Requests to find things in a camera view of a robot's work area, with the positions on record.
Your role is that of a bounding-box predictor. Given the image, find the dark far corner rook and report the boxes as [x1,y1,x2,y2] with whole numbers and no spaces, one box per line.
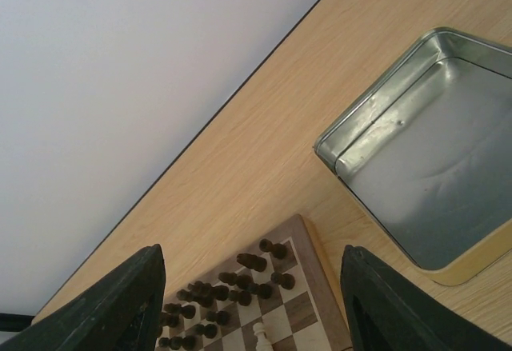
[258,238,287,259]

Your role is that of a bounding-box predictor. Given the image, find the wooden chess board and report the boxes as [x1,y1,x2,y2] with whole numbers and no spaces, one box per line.
[158,213,353,351]

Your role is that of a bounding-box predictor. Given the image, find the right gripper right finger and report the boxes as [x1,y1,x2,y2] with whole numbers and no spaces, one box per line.
[340,245,511,350]

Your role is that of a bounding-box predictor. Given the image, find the right metal tray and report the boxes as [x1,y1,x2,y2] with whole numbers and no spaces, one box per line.
[314,27,511,286]

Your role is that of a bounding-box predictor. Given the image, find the black cage frame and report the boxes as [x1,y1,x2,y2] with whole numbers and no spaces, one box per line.
[0,313,34,333]

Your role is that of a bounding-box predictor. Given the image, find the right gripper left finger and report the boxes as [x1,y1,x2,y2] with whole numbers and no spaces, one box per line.
[1,244,166,350]

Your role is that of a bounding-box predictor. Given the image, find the white pawn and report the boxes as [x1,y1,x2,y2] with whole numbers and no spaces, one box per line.
[253,322,274,351]

